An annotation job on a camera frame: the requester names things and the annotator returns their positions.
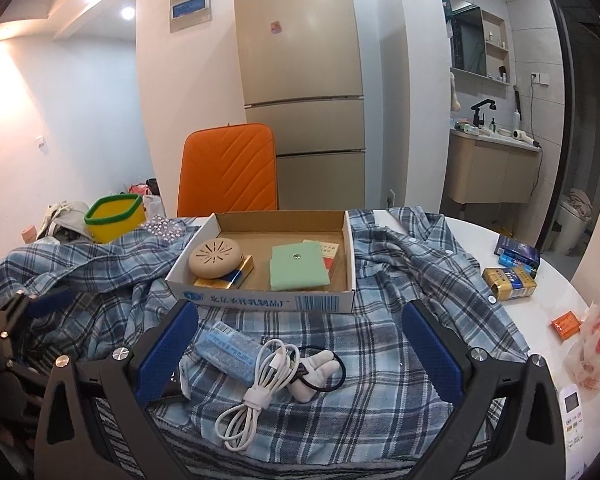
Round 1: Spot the red cigarette pack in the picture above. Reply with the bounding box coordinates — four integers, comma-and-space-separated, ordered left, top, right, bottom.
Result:
302, 240, 341, 273

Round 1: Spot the orange chair back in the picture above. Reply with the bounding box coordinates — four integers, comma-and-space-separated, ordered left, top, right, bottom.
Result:
176, 123, 279, 217

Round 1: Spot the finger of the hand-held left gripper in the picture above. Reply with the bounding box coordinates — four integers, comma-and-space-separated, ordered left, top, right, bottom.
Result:
10, 287, 76, 319
14, 356, 55, 377

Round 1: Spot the gold refrigerator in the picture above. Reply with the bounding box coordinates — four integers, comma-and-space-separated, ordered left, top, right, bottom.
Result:
231, 0, 367, 211

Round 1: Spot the white charging cable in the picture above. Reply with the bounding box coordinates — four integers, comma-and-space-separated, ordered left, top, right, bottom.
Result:
214, 338, 301, 455

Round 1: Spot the mirror cabinet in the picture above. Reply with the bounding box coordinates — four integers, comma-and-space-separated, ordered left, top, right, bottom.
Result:
449, 0, 510, 83

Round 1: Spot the blue plaid shirt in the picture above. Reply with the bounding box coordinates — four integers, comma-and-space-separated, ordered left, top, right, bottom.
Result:
0, 205, 531, 466

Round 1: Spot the beige round device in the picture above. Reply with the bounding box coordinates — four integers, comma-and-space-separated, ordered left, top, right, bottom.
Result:
189, 237, 243, 278

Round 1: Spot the cardboard box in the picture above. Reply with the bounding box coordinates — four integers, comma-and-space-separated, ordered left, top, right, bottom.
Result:
165, 210, 357, 313

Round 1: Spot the blue face mask pack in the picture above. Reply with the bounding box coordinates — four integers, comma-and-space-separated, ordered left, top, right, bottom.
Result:
194, 321, 268, 381

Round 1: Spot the black door frame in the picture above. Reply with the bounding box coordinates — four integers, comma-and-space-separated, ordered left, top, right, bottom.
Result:
545, 0, 600, 251

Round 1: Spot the small orange packet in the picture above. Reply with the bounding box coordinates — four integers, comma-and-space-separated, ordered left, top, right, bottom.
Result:
551, 311, 582, 339

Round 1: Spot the black faucet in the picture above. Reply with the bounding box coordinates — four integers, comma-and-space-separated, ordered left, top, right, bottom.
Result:
470, 99, 496, 128

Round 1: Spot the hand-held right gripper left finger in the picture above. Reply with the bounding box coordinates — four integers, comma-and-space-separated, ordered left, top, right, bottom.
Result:
34, 300, 201, 480

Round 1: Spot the white plastic bag red print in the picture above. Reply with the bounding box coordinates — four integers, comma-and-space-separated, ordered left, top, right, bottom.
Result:
562, 300, 600, 396

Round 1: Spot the white remote control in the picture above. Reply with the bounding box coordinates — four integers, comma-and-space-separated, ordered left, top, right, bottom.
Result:
560, 385, 593, 453

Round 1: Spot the green cloth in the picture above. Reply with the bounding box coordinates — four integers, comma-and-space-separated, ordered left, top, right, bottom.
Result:
269, 242, 331, 292

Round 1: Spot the beige vanity cabinet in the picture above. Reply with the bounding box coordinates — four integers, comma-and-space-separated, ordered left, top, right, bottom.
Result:
442, 127, 541, 206

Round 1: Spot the white hair dryer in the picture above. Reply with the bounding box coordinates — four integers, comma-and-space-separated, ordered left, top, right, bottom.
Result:
511, 129, 542, 150

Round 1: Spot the dark blue box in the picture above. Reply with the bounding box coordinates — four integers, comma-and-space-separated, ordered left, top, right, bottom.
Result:
495, 234, 542, 267

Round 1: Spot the silver studded bag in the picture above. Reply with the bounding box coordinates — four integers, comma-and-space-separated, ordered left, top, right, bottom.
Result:
142, 216, 186, 237

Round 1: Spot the gold blue cigarette pack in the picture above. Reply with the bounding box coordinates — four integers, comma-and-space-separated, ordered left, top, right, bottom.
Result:
192, 255, 256, 291

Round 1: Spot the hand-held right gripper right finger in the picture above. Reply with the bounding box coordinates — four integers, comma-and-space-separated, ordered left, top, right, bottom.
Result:
401, 299, 567, 480

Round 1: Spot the small blue packet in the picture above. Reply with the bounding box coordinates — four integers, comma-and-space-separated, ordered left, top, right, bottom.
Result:
499, 254, 537, 278

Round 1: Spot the yellow bin with green rim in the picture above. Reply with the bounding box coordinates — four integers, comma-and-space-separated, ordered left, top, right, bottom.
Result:
84, 193, 146, 244

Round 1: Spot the plain white plastic bag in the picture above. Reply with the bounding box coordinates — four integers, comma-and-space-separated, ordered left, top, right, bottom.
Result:
142, 192, 166, 218

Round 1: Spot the beige bag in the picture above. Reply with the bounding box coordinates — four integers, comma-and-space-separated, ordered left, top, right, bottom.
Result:
37, 201, 91, 241

